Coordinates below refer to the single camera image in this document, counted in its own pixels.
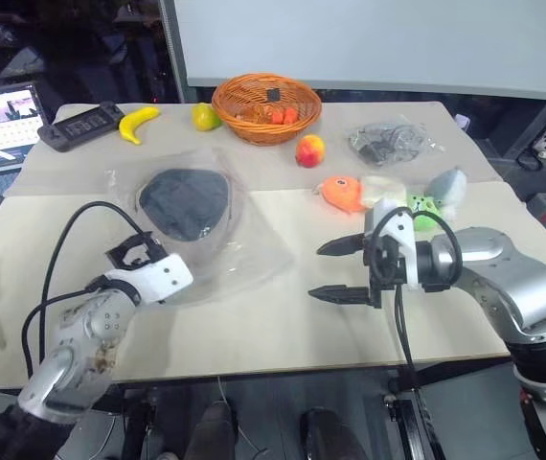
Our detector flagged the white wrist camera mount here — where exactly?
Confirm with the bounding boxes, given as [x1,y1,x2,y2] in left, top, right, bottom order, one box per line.
[365,195,421,292]
[102,253,195,307]

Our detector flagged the green plush frog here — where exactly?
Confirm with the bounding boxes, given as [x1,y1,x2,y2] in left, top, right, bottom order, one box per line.
[405,189,444,232]

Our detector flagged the orange plush fish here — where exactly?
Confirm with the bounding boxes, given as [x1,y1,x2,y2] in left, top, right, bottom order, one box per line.
[313,175,368,216]

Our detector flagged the grey plush toy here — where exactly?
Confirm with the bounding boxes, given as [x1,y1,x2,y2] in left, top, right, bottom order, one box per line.
[426,165,468,219]

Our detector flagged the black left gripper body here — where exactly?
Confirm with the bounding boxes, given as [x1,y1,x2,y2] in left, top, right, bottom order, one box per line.
[104,231,169,271]

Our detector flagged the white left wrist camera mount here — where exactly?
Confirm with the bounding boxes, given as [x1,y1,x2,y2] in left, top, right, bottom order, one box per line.
[102,253,195,307]

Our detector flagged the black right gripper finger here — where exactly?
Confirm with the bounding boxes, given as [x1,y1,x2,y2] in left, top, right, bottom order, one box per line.
[307,285,375,308]
[316,233,367,258]

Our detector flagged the clear plastic bag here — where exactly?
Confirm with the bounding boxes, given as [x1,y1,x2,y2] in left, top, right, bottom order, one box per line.
[104,146,298,308]

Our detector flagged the black table frame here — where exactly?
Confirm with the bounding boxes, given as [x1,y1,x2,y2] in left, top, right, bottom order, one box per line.
[381,366,447,460]

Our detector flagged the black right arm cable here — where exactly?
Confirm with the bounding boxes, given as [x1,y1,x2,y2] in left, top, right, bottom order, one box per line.
[372,205,464,380]

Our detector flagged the yellow toy banana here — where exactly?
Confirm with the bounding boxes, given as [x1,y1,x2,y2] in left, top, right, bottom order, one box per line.
[118,105,162,147]

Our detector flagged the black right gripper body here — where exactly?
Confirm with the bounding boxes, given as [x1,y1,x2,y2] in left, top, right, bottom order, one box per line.
[362,232,408,310]

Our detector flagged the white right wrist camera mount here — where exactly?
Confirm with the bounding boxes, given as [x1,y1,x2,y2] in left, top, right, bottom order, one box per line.
[365,195,421,292]

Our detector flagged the orange toy carrot pieces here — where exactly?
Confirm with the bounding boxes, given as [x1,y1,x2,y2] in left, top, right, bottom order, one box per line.
[272,106,301,127]

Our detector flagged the orange wicker basket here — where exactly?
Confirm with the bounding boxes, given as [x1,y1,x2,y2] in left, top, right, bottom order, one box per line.
[211,72,323,145]

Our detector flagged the white board with grey frame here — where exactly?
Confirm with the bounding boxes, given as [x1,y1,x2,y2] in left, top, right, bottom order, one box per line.
[160,0,546,104]

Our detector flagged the black handheld game console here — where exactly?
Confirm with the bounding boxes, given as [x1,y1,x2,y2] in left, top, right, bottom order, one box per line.
[36,101,126,153]

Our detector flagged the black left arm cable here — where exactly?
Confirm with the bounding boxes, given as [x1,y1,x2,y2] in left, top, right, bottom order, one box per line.
[21,200,155,380]

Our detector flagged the red yellow toy peach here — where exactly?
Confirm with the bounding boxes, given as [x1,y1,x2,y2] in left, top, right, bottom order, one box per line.
[294,134,328,170]

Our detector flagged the black stand leg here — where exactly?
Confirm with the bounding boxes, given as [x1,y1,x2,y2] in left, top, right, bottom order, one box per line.
[501,71,546,160]

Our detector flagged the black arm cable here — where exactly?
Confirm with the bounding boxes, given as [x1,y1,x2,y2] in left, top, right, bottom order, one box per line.
[21,200,155,380]
[372,205,464,380]

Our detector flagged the green yellow toy pear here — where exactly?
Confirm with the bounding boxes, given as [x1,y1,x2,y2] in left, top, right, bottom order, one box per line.
[191,103,223,132]

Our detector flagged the black cap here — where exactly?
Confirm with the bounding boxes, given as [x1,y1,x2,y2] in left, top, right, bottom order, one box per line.
[137,167,234,243]

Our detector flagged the thin white cable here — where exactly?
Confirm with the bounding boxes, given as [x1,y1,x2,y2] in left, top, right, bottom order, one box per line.
[216,376,270,454]

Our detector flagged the plastic bag with grey item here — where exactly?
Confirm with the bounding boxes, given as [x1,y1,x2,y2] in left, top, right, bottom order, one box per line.
[348,116,441,169]

